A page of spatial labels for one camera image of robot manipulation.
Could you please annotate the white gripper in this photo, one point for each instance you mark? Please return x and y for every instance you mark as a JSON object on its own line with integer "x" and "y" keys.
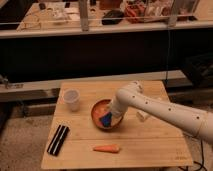
{"x": 116, "y": 108}

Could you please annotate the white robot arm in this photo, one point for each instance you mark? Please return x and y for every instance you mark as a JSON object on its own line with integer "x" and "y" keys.
{"x": 196, "y": 122}

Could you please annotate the orange ceramic bowl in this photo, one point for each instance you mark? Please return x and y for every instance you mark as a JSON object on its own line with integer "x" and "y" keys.
{"x": 100, "y": 109}

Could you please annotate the orange carrot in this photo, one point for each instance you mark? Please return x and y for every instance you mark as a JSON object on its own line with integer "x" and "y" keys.
{"x": 113, "y": 148}

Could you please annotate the translucent plastic cup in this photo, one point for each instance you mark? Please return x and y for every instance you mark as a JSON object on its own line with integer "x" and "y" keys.
{"x": 72, "y": 99}

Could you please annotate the black white striped eraser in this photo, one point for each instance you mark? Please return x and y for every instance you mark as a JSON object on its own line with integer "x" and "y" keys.
{"x": 57, "y": 140}

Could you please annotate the black cap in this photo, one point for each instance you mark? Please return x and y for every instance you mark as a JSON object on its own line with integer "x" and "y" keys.
{"x": 112, "y": 17}

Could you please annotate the wooden workbench shelf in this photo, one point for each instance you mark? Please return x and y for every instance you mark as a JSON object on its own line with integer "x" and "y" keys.
{"x": 43, "y": 18}

